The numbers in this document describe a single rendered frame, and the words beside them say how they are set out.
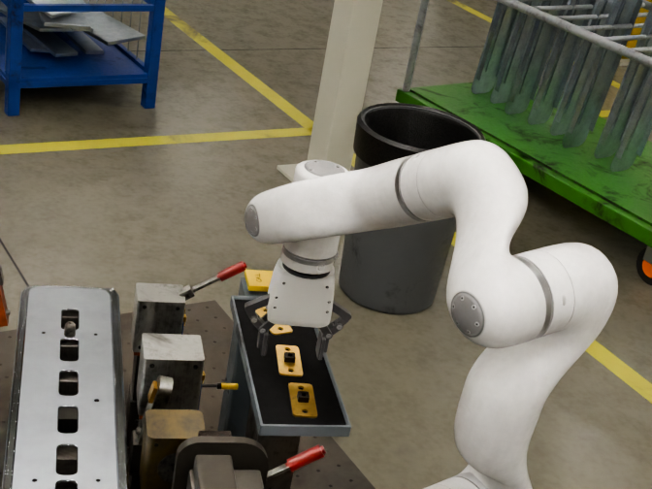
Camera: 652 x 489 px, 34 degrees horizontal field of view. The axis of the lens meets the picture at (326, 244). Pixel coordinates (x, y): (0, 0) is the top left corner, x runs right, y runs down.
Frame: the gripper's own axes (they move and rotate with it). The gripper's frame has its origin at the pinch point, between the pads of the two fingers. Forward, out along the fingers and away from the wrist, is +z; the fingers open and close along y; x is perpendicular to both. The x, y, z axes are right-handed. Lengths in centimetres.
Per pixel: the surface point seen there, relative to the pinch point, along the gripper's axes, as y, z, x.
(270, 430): 4.4, 2.8, 18.1
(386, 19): -150, 118, -653
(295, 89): -62, 118, -467
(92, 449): 29.7, 18.6, 5.3
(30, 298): 45, 19, -39
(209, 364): 6, 48, -66
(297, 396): -0.3, 2.0, 10.2
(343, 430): -6.7, 2.6, 17.2
